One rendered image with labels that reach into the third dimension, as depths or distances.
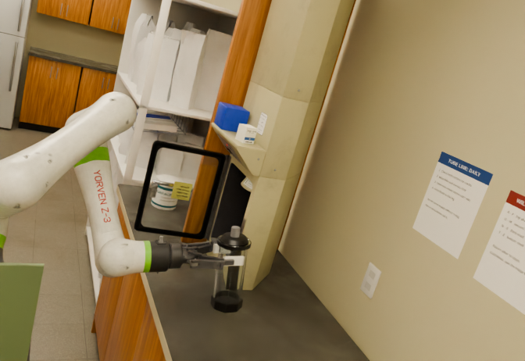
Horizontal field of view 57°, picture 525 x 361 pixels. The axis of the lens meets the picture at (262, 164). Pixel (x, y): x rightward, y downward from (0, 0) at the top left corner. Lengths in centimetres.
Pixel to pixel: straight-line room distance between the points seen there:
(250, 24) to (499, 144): 104
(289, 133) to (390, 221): 48
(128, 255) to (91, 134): 35
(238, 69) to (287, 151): 44
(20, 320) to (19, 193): 31
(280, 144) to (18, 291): 95
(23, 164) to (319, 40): 101
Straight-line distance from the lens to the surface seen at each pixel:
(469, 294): 155
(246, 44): 200
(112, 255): 142
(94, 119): 143
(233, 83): 200
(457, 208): 159
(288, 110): 171
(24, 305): 132
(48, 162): 128
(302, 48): 169
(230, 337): 168
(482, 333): 154
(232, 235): 152
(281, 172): 177
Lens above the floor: 188
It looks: 14 degrees down
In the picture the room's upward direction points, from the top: 16 degrees clockwise
